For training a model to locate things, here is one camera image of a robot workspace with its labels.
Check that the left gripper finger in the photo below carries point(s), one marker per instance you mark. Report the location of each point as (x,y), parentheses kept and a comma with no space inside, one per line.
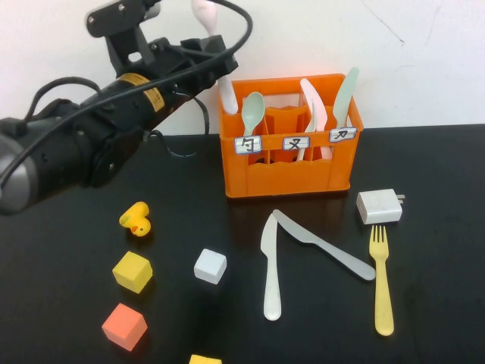
(216,43)
(227,65)

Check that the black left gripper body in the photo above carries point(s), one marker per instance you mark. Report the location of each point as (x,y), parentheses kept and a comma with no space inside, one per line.
(178,64)

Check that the pink plastic spoon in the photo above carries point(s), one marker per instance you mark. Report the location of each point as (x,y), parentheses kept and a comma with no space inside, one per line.
(204,13)

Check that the grey plastic knife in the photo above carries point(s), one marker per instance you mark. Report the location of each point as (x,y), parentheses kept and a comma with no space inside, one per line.
(303,233)

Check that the cream white plastic knife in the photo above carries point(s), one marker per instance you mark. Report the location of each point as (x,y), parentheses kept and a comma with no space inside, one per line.
(272,295)

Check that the yellow plastic fork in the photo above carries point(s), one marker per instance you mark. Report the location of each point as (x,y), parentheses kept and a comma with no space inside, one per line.
(383,303)

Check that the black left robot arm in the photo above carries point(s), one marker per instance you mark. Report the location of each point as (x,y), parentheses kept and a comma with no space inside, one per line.
(57,159)

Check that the orange plastic cutlery holder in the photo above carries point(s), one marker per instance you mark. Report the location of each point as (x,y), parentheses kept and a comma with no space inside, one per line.
(288,182)

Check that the pale green plastic spoon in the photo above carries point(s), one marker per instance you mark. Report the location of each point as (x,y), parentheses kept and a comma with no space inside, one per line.
(253,110)

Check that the white paper label 勺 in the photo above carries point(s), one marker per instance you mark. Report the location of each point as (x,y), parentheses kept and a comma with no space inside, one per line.
(248,145)

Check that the white paper label 叉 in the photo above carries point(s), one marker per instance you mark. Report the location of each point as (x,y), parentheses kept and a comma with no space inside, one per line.
(296,143)

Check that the pale green plastic knife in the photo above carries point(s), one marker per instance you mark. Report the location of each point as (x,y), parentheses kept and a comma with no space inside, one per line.
(346,95)

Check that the white paper label 刀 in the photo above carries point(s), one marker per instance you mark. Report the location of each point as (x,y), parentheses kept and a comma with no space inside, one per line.
(343,135)

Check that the yellow rubber duck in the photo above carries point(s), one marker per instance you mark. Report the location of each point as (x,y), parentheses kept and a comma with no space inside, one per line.
(138,220)

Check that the white foam cube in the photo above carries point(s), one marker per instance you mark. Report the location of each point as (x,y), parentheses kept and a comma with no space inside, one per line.
(210,265)

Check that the yellow foam cube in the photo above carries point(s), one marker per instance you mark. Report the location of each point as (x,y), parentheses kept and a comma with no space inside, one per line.
(132,271)
(204,360)

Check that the orange foam cube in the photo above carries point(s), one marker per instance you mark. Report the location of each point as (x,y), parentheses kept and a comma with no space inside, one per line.
(124,326)

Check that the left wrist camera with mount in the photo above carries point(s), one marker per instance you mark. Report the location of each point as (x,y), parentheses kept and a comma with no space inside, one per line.
(113,15)

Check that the white usb wall charger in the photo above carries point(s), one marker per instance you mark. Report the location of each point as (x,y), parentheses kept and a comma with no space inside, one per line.
(379,206)

